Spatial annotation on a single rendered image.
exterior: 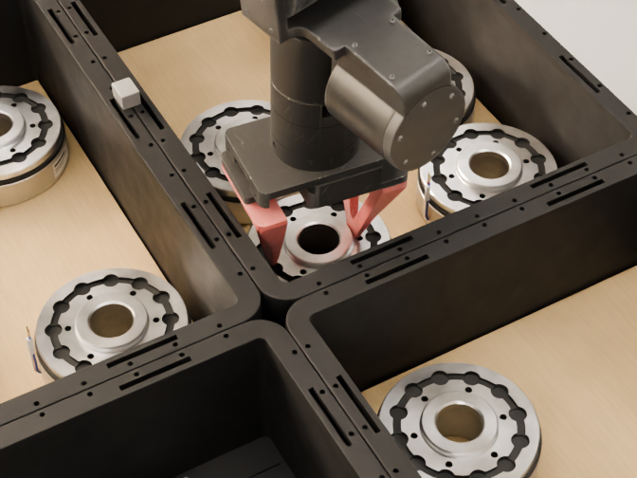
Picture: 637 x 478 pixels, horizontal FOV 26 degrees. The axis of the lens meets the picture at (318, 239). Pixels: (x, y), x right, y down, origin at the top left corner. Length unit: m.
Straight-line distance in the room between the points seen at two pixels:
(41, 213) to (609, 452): 0.44
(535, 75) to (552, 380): 0.24
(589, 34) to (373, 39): 0.66
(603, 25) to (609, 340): 0.53
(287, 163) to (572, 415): 0.25
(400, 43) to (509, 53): 0.30
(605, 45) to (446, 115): 0.63
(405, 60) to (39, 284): 0.36
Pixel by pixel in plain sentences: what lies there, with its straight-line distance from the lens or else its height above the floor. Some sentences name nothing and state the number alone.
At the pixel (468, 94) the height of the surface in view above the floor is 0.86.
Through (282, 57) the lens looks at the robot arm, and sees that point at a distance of 0.82.
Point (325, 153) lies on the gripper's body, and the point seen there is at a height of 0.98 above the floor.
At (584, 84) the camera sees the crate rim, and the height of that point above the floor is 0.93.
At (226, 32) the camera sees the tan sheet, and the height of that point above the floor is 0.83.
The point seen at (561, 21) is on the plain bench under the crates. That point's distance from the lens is 1.42.
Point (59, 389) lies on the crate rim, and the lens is 0.81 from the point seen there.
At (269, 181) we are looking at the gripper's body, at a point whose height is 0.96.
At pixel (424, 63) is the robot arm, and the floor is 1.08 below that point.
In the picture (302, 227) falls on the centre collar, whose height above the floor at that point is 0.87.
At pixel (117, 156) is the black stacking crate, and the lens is 0.99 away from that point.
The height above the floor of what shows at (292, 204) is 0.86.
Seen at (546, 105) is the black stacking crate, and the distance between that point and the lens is 1.04.
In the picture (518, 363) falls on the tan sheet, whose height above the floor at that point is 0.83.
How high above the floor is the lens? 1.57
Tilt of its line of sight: 47 degrees down
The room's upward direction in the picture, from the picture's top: straight up
